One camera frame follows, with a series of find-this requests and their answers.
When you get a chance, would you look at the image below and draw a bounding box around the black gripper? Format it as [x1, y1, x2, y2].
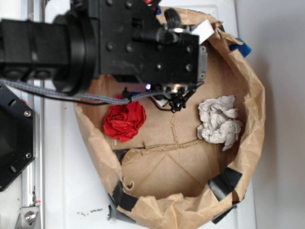
[99, 0, 214, 113]

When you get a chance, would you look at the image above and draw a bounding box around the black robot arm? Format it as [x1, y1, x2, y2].
[0, 0, 208, 112]

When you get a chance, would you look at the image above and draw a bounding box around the crumpled grey cloth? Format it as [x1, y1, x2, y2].
[197, 95, 243, 151]

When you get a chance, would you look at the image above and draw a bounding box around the crumpled red cloth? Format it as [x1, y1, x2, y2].
[102, 101, 146, 143]

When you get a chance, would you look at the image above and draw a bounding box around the brown paper bag bin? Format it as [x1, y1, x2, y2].
[74, 9, 265, 229]

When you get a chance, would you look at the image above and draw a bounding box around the white tray surface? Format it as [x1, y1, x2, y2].
[41, 0, 256, 229]

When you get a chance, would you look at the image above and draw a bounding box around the grey braided cable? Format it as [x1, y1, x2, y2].
[0, 78, 167, 105]

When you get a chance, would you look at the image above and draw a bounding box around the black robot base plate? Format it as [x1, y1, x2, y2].
[0, 83, 34, 192]

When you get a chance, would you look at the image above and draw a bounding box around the aluminium frame rail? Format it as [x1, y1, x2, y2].
[20, 0, 45, 229]

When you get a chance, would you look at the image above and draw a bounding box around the metal corner bracket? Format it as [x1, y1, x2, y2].
[14, 206, 41, 229]

